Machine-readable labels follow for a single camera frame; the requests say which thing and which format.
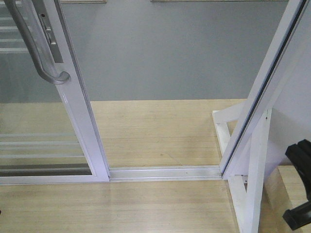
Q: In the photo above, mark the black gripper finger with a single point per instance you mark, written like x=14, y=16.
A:
x=300, y=156
x=298, y=216

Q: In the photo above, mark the white sliding glass door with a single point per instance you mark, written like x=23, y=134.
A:
x=48, y=132

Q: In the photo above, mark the grey door handle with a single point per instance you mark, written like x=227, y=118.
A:
x=31, y=46

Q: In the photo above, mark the white wooden support brace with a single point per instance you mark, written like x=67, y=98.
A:
x=246, y=181

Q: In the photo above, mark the aluminium floor track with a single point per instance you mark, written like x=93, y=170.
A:
x=165, y=173

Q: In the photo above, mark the grey lock plate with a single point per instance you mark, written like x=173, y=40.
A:
x=47, y=30

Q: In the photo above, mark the white door frame jamb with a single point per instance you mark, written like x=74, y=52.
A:
x=287, y=49

